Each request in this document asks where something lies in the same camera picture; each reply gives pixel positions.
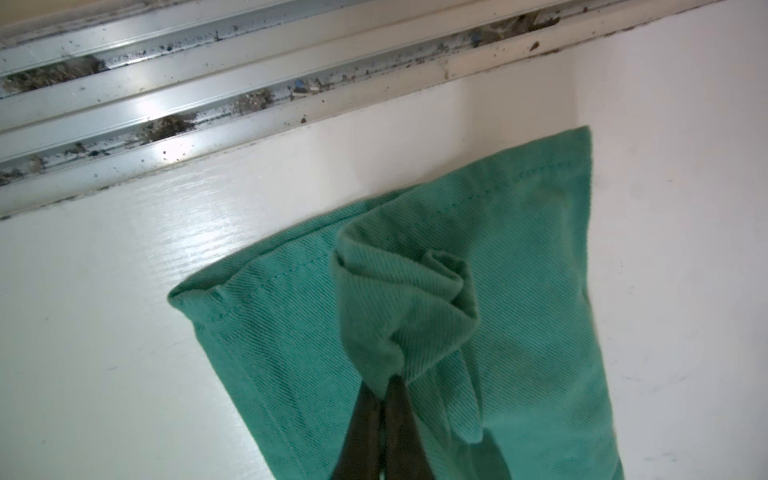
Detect aluminium left side rail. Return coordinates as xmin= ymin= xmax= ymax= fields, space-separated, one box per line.
xmin=1 ymin=1 xmax=696 ymax=219

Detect green trousers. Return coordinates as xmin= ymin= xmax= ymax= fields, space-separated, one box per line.
xmin=168 ymin=127 xmax=624 ymax=479

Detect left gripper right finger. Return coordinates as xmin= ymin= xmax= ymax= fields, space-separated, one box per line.
xmin=383 ymin=376 xmax=435 ymax=480

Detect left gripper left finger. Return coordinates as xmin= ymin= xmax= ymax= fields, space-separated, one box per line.
xmin=331 ymin=383 xmax=384 ymax=480

